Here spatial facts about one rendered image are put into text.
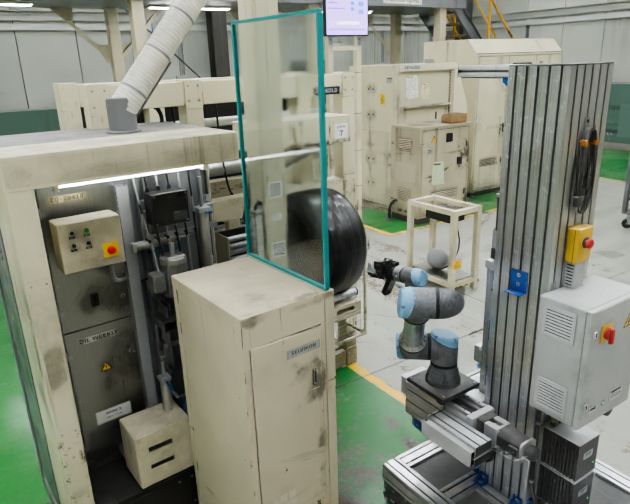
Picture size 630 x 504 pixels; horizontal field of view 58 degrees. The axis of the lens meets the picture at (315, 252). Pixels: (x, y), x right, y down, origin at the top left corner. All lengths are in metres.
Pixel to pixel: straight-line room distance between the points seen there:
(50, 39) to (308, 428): 10.22
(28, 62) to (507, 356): 10.35
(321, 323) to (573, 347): 0.89
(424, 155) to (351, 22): 1.84
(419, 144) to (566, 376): 5.32
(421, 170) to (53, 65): 7.19
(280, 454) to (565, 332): 1.12
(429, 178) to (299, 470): 5.59
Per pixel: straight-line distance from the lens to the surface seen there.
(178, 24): 2.69
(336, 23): 6.74
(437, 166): 7.53
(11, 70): 11.64
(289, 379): 2.10
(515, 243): 2.30
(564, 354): 2.25
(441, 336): 2.47
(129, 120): 2.59
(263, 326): 1.94
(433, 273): 5.45
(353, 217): 2.77
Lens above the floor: 2.06
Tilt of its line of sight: 19 degrees down
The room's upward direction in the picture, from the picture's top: 2 degrees counter-clockwise
